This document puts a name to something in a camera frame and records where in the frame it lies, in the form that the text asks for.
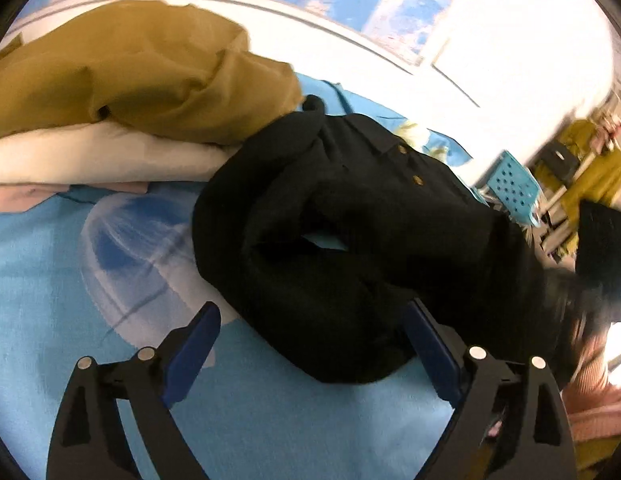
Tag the black buttoned garment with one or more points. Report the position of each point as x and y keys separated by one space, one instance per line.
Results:
x=340 y=220

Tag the person's right forearm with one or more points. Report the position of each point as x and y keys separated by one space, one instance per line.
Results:
x=600 y=400

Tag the mustard hanging garment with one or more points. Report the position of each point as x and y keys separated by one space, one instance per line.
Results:
x=595 y=180

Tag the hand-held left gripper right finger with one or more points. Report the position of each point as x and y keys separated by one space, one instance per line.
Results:
x=430 y=347

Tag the blue printed bed sheet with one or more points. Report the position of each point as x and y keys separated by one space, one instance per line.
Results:
x=40 y=285

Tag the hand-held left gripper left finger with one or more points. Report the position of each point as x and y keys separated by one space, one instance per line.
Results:
x=190 y=350

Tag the blue plastic basket rack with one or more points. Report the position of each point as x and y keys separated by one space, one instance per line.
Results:
x=513 y=187

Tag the pink cloth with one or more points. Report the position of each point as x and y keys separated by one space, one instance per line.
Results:
x=20 y=197

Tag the white folded cloth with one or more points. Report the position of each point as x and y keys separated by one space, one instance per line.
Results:
x=90 y=155

